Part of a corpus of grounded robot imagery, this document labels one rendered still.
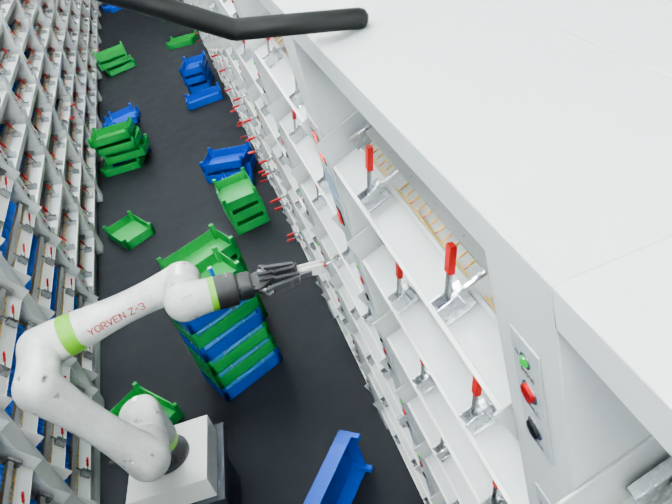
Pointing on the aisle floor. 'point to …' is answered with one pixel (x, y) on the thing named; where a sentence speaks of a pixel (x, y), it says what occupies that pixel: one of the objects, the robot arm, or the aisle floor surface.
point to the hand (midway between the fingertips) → (310, 269)
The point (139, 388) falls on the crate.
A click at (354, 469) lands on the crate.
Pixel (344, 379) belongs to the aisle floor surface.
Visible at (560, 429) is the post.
